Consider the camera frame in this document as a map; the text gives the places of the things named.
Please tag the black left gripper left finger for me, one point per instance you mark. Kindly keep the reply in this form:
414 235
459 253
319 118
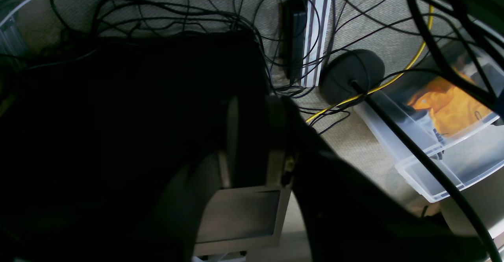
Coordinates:
206 161

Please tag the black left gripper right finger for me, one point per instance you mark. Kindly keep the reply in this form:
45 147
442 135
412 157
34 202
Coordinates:
346 216

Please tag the round black stand base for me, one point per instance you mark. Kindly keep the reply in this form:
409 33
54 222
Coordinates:
350 74

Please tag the orange cloth in bin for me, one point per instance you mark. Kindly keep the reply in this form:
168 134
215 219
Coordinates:
451 109

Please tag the clear plastic storage bin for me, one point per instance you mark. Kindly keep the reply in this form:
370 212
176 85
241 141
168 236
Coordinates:
420 128

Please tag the black power adapter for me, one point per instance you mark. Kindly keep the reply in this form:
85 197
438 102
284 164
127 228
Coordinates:
294 20

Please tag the aluminium extrusion rail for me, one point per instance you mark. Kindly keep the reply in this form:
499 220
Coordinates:
317 25

